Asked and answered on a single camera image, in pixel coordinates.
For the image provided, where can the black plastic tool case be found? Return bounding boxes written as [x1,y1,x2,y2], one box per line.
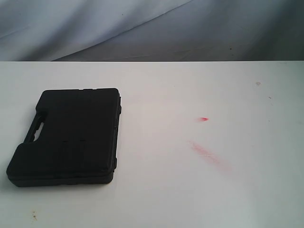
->
[6,88,121,187]

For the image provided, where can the grey backdrop cloth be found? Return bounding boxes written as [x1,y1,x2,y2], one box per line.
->
[0,0,304,61]

